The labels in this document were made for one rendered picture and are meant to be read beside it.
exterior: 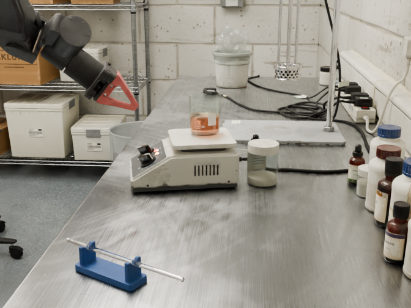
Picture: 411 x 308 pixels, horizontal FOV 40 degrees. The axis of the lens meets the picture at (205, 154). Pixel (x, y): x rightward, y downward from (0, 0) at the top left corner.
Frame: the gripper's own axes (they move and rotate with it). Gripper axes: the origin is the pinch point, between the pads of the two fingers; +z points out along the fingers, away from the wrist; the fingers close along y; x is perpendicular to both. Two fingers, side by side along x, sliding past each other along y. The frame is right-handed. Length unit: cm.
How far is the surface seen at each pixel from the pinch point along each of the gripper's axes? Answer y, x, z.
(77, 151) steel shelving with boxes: 202, 75, 26
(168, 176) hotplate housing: -13.0, 4.4, 10.8
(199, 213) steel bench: -23.4, 4.1, 15.9
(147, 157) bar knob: -10.4, 4.4, 6.2
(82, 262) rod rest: -40.6, 14.2, 0.8
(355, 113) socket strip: 31, -29, 54
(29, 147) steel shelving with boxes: 212, 92, 4
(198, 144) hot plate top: -12.2, -3.5, 11.6
